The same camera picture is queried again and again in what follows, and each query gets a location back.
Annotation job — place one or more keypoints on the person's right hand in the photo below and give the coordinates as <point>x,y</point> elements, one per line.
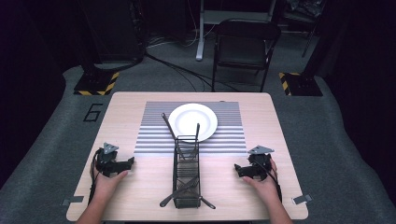
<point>264,186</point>

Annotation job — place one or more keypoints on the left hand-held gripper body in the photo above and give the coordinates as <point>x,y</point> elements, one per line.
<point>107,160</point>

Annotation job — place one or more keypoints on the person's left hand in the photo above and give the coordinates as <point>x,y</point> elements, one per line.
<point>107,185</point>

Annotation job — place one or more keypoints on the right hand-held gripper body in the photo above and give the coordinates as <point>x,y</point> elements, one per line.
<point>260,161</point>

